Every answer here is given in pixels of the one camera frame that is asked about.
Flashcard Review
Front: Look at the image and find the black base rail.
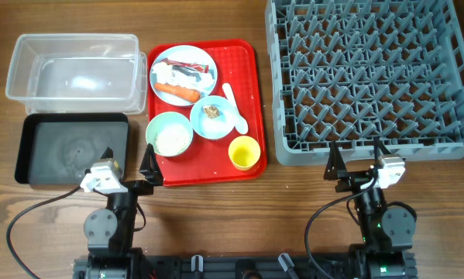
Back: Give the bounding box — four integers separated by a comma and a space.
72, 253, 417, 279

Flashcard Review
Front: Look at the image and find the white plastic spoon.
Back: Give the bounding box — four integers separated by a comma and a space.
222, 83, 249, 135

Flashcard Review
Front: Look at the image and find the green bowl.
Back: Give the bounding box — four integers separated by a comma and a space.
146, 112, 194, 156

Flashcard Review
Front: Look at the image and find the red serving tray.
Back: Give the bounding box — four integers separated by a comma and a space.
148, 39, 267, 187

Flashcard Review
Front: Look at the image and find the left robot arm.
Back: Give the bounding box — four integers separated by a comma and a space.
73, 144, 163, 279

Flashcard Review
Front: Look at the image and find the grey dishwasher rack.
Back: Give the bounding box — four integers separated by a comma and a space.
265, 0, 464, 166

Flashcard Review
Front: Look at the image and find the brown food scrap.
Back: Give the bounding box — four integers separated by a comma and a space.
202, 105, 220, 119

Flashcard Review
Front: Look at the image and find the yellow cup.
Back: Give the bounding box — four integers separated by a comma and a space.
228, 136, 261, 171

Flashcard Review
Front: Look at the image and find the light blue plate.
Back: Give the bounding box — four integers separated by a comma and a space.
149, 44, 218, 106

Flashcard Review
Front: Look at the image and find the white napkin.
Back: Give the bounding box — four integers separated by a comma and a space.
151, 62, 215, 91

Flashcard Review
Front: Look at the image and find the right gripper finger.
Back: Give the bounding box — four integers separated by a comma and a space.
373, 136, 390, 167
324, 141, 347, 181

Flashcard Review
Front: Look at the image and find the red snack wrapper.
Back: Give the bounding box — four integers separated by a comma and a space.
162, 58, 209, 74

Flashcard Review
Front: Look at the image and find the black waste tray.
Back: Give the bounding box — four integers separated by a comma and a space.
15, 113, 130, 185

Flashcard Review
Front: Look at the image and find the white rice pile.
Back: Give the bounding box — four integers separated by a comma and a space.
154, 124, 191, 157

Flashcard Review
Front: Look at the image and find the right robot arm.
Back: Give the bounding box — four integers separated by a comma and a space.
324, 138, 418, 279

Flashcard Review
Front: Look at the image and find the clear plastic waste bin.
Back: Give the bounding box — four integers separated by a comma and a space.
5, 33, 148, 115

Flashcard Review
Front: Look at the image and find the light blue bowl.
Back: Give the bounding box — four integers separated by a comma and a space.
190, 95, 236, 140

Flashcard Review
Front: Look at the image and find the orange carrot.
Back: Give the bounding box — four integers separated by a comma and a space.
154, 83, 201, 102

